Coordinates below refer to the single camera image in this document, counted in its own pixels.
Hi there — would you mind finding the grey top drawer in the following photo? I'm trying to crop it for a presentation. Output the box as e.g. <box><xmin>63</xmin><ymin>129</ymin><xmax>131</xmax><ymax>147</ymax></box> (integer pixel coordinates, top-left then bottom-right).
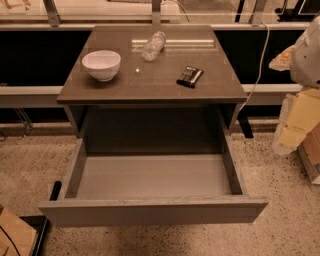
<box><xmin>38</xmin><ymin>107</ymin><xmax>269</xmax><ymax>229</ymax></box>

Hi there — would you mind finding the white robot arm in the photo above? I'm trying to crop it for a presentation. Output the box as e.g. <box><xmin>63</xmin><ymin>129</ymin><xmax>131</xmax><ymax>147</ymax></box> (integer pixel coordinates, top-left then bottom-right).
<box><xmin>269</xmin><ymin>17</ymin><xmax>320</xmax><ymax>155</ymax></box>

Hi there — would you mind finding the grey drawer cabinet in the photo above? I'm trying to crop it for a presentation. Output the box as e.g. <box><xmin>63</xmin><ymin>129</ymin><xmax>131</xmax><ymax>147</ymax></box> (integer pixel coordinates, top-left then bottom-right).
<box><xmin>57</xmin><ymin>25</ymin><xmax>246</xmax><ymax>155</ymax></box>

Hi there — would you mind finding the black snack packet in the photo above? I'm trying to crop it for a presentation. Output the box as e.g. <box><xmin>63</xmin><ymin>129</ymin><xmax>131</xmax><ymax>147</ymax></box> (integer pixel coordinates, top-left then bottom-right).
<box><xmin>176</xmin><ymin>66</ymin><xmax>204</xmax><ymax>88</ymax></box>

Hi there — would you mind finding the clear plastic bottle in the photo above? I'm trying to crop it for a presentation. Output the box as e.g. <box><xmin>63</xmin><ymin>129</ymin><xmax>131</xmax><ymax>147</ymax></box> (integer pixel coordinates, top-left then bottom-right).
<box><xmin>142</xmin><ymin>31</ymin><xmax>166</xmax><ymax>62</ymax></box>

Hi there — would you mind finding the white ceramic bowl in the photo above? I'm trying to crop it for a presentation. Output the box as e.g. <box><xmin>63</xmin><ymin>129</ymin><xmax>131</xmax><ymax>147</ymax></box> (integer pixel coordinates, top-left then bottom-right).
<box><xmin>82</xmin><ymin>50</ymin><xmax>121</xmax><ymax>82</ymax></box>

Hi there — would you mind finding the cardboard box right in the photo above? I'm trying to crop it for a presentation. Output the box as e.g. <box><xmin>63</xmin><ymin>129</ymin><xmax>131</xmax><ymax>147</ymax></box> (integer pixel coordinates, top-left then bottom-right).
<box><xmin>298</xmin><ymin>123</ymin><xmax>320</xmax><ymax>185</ymax></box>

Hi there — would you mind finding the cardboard box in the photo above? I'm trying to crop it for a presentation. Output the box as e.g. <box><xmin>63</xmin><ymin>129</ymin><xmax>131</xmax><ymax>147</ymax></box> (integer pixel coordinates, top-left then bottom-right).
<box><xmin>298</xmin><ymin>123</ymin><xmax>320</xmax><ymax>185</ymax></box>
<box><xmin>0</xmin><ymin>205</ymin><xmax>36</xmax><ymax>256</ymax></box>

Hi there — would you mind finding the black metal stand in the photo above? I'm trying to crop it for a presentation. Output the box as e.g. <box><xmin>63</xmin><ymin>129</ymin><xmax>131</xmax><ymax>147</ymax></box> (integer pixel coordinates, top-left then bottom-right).
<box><xmin>20</xmin><ymin>181</ymin><xmax>62</xmax><ymax>256</ymax></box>

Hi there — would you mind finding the cardboard box left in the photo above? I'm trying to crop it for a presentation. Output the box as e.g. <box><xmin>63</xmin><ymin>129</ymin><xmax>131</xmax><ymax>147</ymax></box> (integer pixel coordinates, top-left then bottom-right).
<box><xmin>0</xmin><ymin>205</ymin><xmax>36</xmax><ymax>256</ymax></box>

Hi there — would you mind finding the white cable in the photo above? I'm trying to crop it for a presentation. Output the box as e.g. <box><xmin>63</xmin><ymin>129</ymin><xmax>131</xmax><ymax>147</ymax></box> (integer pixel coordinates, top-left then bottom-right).
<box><xmin>237</xmin><ymin>21</ymin><xmax>271</xmax><ymax>114</ymax></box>

